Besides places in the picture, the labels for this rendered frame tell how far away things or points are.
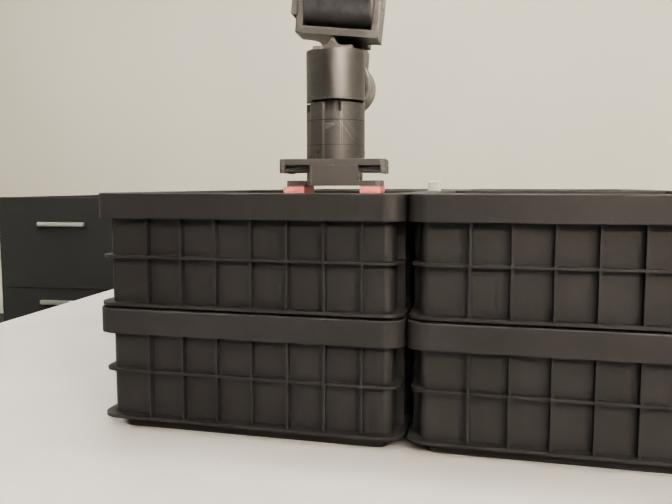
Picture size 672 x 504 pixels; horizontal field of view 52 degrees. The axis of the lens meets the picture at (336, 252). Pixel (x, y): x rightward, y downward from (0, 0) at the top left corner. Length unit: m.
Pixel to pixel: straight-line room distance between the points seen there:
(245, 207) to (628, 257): 0.33
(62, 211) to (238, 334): 1.75
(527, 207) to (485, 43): 3.58
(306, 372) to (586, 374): 0.24
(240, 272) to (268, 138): 3.59
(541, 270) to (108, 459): 0.40
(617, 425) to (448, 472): 0.14
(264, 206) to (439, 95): 3.51
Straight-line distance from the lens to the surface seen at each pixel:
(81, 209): 2.32
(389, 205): 0.59
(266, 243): 0.63
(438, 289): 0.60
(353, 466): 0.61
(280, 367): 0.65
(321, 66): 0.67
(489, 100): 4.09
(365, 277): 0.61
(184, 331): 0.66
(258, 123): 4.24
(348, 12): 0.68
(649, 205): 0.59
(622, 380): 0.62
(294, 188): 0.66
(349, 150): 0.66
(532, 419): 0.63
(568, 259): 0.60
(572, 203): 0.58
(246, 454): 0.64
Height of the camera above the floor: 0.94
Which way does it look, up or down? 5 degrees down
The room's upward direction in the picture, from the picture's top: straight up
